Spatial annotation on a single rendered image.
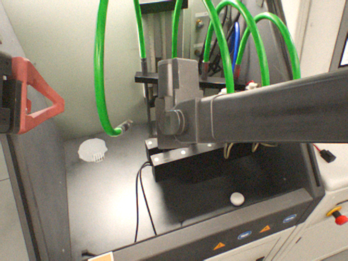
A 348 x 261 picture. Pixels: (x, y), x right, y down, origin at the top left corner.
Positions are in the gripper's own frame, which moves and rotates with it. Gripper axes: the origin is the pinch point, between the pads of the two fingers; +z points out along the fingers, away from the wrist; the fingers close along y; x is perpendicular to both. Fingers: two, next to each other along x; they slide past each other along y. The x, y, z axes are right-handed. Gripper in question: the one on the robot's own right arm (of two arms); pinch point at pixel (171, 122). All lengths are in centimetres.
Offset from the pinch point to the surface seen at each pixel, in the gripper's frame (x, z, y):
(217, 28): -8.0, -15.6, 15.8
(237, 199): -19.5, 15.7, -23.9
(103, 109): 11.0, -20.4, 2.5
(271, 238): -29.0, 14.8, -35.8
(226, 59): -9.2, -16.0, 10.3
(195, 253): -4.7, 3.1, -32.6
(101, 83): 10.7, -21.8, 6.1
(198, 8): -10.8, 18.8, 33.7
